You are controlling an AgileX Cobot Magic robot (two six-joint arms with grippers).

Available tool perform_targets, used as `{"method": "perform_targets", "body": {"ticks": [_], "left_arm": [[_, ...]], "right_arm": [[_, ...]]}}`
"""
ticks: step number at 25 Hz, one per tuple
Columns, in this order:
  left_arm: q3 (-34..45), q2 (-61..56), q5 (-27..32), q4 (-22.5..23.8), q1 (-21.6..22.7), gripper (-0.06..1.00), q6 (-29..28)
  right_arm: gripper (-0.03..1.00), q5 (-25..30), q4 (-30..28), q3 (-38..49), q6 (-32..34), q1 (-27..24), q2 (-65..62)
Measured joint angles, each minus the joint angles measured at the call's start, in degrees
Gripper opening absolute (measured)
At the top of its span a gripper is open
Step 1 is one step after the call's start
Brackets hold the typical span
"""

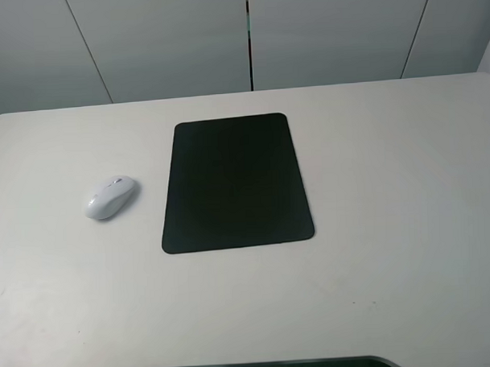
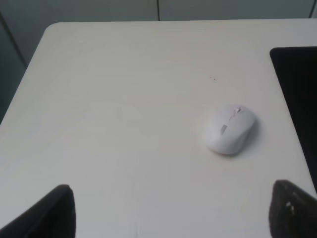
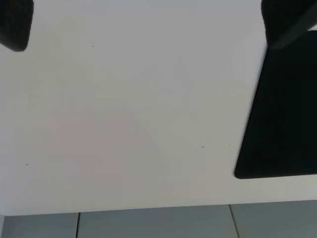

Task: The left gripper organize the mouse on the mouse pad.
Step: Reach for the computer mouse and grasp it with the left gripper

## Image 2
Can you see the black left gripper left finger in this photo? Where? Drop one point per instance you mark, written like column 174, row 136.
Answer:
column 54, row 216

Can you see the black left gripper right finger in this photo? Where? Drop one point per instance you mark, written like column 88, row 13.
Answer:
column 292, row 212

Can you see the white computer mouse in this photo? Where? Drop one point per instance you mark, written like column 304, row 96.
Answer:
column 227, row 129

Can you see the black mouse pad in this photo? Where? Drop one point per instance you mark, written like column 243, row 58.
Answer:
column 296, row 70

